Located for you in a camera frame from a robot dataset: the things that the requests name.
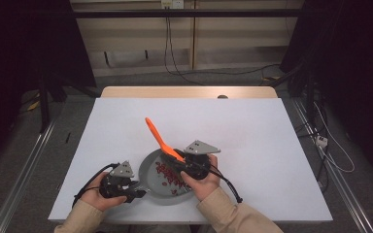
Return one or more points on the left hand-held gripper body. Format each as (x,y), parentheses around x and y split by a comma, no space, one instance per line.
(119,181)

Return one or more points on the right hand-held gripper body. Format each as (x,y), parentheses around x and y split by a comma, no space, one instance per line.
(197,161)

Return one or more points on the red beans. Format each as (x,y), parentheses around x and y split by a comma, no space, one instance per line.
(168,174)

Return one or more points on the grey dustpan with orange edge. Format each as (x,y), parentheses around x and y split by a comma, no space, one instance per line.
(157,191)

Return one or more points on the orange brush with grey bristles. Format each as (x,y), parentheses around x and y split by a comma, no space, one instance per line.
(157,132)

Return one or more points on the person's right hand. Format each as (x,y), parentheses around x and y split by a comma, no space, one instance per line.
(204,187)

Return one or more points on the person's left hand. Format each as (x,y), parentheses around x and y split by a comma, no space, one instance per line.
(100,200)

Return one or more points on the dark round table grommet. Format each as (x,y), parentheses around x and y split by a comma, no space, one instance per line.
(222,96)

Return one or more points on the wooden table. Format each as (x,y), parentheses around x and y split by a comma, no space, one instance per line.
(175,92)

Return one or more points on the white board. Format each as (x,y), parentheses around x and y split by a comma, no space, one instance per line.
(272,181)

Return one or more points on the black metal stand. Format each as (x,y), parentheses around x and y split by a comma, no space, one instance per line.
(43,103)

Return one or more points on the white power adapter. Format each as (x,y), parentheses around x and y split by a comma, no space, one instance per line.
(321,141)

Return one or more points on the black horizontal bar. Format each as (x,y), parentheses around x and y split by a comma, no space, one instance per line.
(187,13)

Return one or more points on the black curtain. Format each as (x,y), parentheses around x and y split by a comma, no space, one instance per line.
(353,64)
(29,42)

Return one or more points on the aluminium rail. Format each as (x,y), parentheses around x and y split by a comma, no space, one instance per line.
(22,181)
(346,197)

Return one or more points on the white wall socket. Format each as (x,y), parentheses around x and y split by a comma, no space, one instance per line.
(172,4)

